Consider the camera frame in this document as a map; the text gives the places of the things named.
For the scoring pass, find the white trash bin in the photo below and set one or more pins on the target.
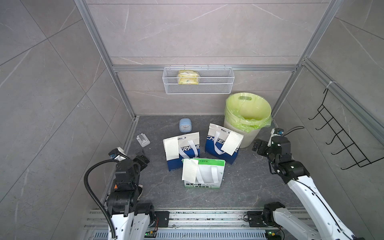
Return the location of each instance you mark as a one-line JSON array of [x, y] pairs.
[[244, 136]]

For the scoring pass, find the blue white paper bag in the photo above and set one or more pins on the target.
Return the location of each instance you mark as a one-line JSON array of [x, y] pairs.
[[214, 142], [189, 148]]

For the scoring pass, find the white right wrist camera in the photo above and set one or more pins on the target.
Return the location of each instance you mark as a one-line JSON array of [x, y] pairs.
[[275, 132]]

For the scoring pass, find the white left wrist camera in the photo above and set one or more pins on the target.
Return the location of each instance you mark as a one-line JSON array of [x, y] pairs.
[[118, 154]]

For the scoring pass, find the small grey white gadget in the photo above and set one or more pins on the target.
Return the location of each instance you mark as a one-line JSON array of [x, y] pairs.
[[143, 140]]

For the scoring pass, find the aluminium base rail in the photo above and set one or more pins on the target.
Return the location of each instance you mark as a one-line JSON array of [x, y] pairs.
[[225, 224]]

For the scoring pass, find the green trash bag liner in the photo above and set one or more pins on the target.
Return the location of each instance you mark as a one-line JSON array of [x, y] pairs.
[[248, 112]]

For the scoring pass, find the black wire hook rack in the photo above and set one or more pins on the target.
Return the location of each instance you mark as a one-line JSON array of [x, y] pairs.
[[348, 145]]

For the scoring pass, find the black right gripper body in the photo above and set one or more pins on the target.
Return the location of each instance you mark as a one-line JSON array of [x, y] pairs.
[[262, 149]]

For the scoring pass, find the green white paper bag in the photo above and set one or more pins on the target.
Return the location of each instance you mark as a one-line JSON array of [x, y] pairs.
[[209, 175]]

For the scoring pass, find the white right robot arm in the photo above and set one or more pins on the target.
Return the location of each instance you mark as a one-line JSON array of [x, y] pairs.
[[293, 173]]

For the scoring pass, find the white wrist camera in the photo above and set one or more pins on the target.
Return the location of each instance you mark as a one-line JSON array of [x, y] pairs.
[[118, 154], [275, 132]]

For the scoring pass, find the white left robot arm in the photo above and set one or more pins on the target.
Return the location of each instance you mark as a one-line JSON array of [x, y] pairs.
[[130, 218]]

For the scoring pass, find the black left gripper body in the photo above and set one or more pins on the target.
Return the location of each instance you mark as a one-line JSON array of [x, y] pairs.
[[139, 160]]

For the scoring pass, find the white wire mesh basket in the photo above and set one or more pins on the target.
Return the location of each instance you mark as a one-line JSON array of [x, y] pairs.
[[207, 80]]

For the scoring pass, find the yellow wet wipes pack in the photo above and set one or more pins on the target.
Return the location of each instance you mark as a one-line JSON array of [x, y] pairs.
[[188, 77]]

